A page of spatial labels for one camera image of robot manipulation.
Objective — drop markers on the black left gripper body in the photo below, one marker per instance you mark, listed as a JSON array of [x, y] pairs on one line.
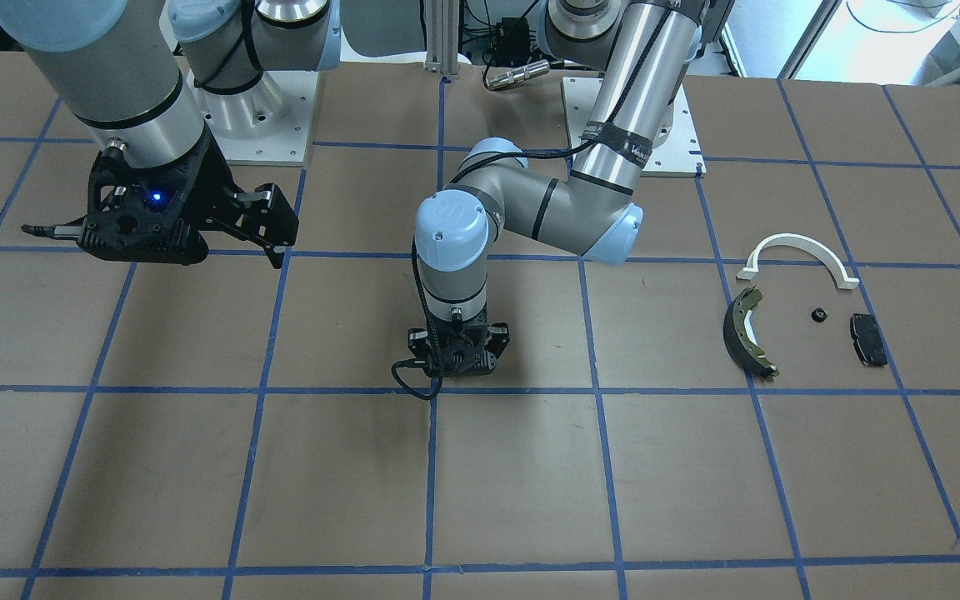
[[497, 341]]

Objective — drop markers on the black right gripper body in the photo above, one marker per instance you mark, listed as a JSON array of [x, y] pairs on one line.
[[212, 187]]

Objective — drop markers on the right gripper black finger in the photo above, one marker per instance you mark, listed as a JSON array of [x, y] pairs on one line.
[[277, 227]]

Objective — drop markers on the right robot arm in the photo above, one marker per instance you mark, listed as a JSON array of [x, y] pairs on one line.
[[109, 63]]

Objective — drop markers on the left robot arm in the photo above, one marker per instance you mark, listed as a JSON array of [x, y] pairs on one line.
[[578, 199]]

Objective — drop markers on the dark brake shoe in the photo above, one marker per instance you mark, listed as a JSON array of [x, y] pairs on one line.
[[739, 338]]

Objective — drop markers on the silver cylinder on table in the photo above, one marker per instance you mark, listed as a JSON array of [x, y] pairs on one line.
[[516, 76]]

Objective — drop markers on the black brake pad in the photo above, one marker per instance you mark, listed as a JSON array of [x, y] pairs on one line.
[[867, 339]]

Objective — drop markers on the aluminium frame post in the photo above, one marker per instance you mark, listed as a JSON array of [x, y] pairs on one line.
[[442, 24]]

